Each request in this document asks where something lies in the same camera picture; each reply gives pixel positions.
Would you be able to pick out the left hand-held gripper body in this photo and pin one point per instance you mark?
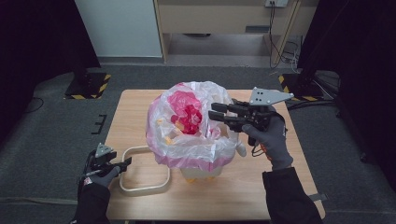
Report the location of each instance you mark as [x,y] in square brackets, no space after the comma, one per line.
[102,163]

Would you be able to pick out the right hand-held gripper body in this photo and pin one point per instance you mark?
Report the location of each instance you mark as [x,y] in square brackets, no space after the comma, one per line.
[260,116]

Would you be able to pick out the pink and white plastic bag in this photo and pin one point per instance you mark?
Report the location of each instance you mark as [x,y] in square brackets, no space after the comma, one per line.
[193,149]

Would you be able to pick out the cream trash bin with face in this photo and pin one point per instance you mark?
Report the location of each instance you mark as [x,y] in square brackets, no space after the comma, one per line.
[199,174]

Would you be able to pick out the person's left hand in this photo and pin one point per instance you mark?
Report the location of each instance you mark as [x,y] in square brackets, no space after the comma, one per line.
[101,179]

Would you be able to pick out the person's right hand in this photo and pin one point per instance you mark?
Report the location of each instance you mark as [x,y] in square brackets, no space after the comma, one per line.
[275,143]

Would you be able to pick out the black stand with striped base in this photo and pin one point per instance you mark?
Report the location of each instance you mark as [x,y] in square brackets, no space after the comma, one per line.
[300,85]
[87,87]

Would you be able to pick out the beige wooden desk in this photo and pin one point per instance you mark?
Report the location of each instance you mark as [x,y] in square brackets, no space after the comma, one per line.
[218,18]

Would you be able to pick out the black curtain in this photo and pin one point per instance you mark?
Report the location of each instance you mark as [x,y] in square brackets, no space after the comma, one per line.
[37,46]
[358,62]

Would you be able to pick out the white power socket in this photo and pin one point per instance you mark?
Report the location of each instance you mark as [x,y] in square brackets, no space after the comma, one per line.
[277,2]

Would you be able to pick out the white panel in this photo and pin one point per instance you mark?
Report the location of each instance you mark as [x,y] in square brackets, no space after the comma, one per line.
[118,28]

